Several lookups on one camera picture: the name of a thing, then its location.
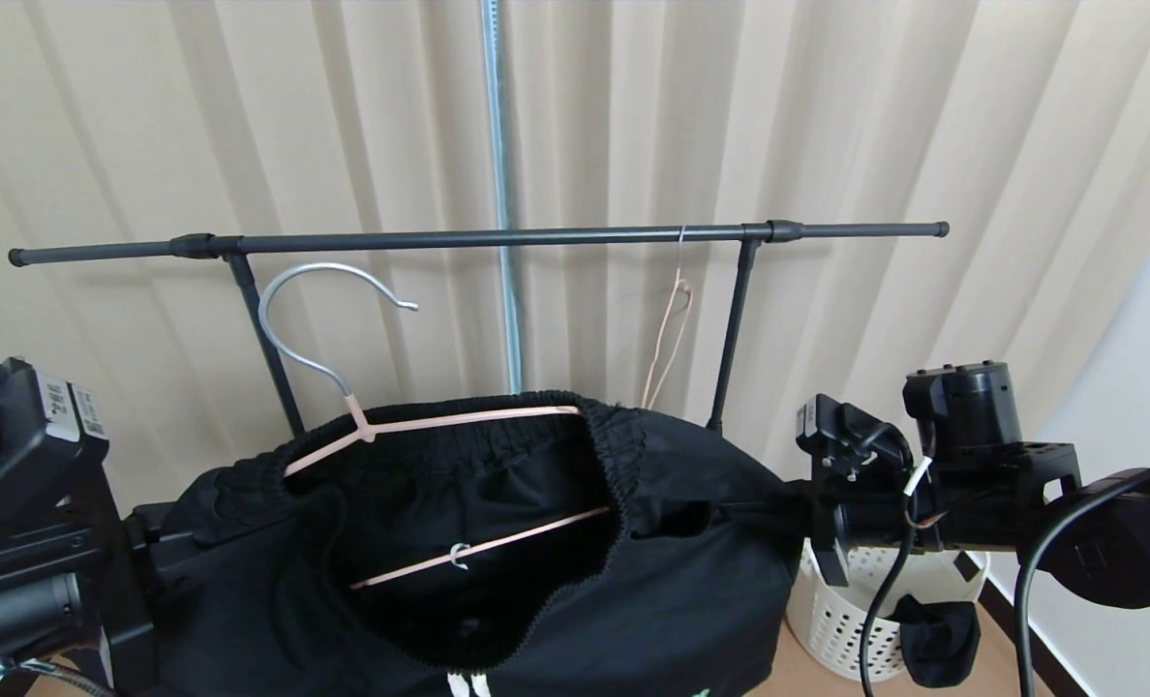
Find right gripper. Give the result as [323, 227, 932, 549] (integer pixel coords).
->
[810, 477, 926, 589]

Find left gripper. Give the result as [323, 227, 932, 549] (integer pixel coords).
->
[0, 528, 160, 695]

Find black shorts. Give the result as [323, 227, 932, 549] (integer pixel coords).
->
[144, 390, 813, 697]

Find pink clothes hanger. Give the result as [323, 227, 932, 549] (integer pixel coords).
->
[641, 226, 695, 412]
[258, 263, 624, 590]

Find white laundry basket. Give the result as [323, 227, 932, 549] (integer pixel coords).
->
[786, 537, 990, 683]

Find black clothes rack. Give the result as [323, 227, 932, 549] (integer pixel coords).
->
[9, 221, 951, 439]

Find black garment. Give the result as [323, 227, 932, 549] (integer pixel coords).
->
[890, 593, 983, 688]

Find beige curtain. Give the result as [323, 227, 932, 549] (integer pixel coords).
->
[0, 0, 1150, 514]

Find black cable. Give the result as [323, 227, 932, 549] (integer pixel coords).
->
[856, 423, 929, 697]
[1014, 458, 1150, 697]

